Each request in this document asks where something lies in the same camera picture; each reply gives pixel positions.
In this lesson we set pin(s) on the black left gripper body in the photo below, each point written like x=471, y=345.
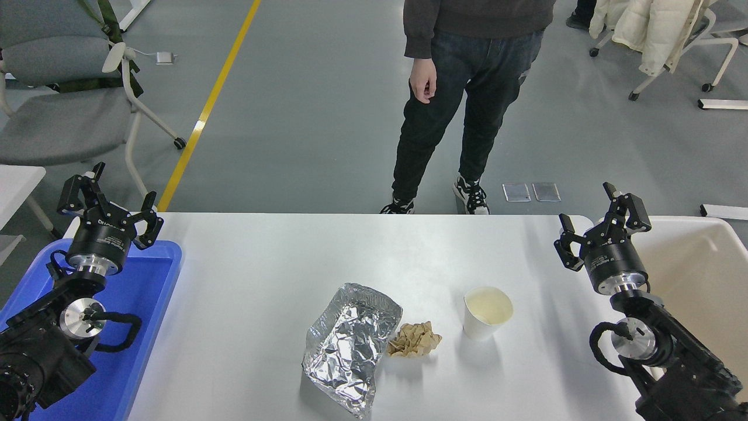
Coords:
x=105, y=240

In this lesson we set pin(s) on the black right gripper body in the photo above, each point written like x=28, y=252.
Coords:
x=613, y=257

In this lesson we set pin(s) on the white paper cup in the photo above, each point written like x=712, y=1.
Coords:
x=479, y=330

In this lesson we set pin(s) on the tan paper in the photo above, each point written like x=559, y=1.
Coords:
x=412, y=340

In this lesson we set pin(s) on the foil tray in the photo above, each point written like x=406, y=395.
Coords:
x=350, y=345

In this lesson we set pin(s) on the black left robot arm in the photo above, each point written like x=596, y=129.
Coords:
x=35, y=356

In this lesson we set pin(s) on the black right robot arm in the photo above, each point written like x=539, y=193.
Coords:
x=684, y=368

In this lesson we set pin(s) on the person's right hand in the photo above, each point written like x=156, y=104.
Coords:
x=423, y=79

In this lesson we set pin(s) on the silver floor plate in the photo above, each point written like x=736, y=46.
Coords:
x=546, y=192
x=516, y=193

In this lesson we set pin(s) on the grey padded office chair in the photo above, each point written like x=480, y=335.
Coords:
x=58, y=123

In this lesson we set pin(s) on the small white side table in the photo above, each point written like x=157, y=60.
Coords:
x=14, y=187

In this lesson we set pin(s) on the blue plastic tray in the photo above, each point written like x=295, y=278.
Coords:
x=146, y=304

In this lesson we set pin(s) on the white table foot bar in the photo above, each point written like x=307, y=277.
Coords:
x=724, y=211
x=724, y=104

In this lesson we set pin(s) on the large pale bin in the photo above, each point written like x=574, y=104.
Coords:
x=701, y=275

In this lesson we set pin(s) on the white table leg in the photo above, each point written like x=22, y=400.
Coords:
x=134, y=14

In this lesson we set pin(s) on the cream puffy coat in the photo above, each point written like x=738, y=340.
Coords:
x=654, y=29

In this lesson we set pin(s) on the person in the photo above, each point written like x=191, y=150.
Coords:
x=579, y=20
x=444, y=70

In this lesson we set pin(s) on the grey seat chair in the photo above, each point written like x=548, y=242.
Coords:
x=733, y=14

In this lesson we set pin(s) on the white frame wheeled chair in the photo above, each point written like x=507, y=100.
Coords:
x=724, y=58

